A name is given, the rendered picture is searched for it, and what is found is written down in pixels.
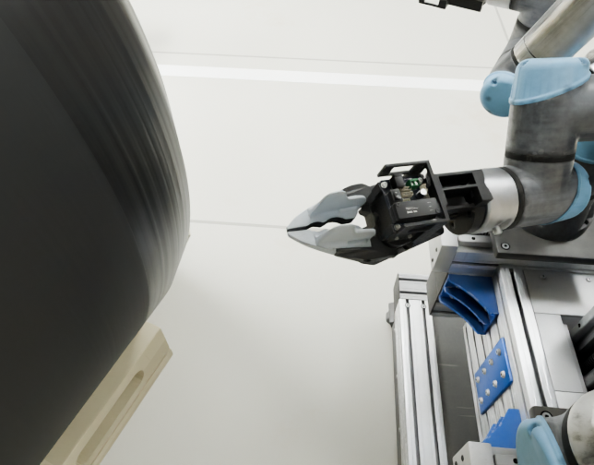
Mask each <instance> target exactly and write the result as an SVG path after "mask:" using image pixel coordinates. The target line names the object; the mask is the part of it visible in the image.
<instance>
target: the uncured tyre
mask: <svg viewBox="0 0 594 465"><path fill-rule="evenodd" d="M189 228H190V196H189V188H188V181H187V176H186V170H185V167H184V159H183V155H182V151H181V147H180V143H179V139H178V136H177V132H176V128H175V124H174V121H173V117H172V110H171V106H170V103H169V99H168V96H167V93H166V89H165V87H164V84H163V81H162V78H161V75H160V70H159V68H158V66H157V63H156V60H155V58H154V55H153V52H152V51H151V48H150V46H149V42H148V40H147V37H146V35H145V33H144V31H143V29H142V27H141V24H140V22H139V20H138V18H137V14H136V12H135V10H134V8H133V7H132V5H131V3H130V1H129V0H0V465H40V464H41V463H42V461H43V460H44V459H45V457H46V456H47V454H48V453H49V452H50V450H51V449H52V448H53V446H54V445H55V443H56V442H57V441H58V439H59V438H60V437H61V435H62V434H63V433H64V431H65V430H66V428H67V427H68V425H70V424H71V422H72V421H73V420H74V418H75V417H76V416H77V414H78V413H79V411H80V410H81V409H82V407H83V406H84V405H85V403H86V402H87V401H88V399H89V398H90V396H91V395H92V393H93V392H94V391H95V389H96V388H97V387H98V385H99V384H100V383H101V381H102V380H103V378H104V377H106V375H107V374H108V373H109V371H110V370H111V369H112V367H113V365H114V364H115V363H116V361H117V360H118V359H119V357H120V356H121V355H122V353H123V352H124V351H125V349H126V348H127V346H128V345H129V344H130V342H131V341H132V340H133V338H134V337H135V336H136V334H137V333H138V331H139V330H140V329H141V328H142V327H143V325H144V324H145V323H146V321H147V320H148V319H149V317H150V316H151V314H152V313H153V312H154V310H155V309H156V308H157V306H158V305H159V303H160V302H161V300H162V299H163V298H164V296H165V295H166V294H167V292H168V291H169V290H170V288H171V286H172V282H173V279H174V277H175V274H176V271H177V269H178V267H179V264H180V261H181V258H182V256H183V253H184V249H185V247H186V243H187V239H188V234H189Z"/></svg>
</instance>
